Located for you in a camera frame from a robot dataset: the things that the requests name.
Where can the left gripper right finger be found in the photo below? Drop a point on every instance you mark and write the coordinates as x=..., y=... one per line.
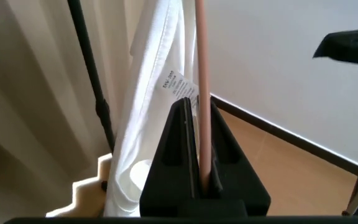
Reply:
x=244, y=186

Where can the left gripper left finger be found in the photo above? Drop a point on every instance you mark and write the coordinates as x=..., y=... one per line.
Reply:
x=166, y=186

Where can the black clothes rack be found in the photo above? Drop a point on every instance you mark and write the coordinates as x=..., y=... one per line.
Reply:
x=89, y=62

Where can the beige curtain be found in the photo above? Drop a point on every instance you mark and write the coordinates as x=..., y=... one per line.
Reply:
x=26, y=93

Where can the white garment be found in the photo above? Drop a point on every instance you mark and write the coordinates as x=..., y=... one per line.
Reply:
x=141, y=109

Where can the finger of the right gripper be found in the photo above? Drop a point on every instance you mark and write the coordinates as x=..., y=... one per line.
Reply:
x=350, y=46

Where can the pink clothes hanger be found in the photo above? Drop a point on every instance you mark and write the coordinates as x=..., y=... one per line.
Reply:
x=204, y=93

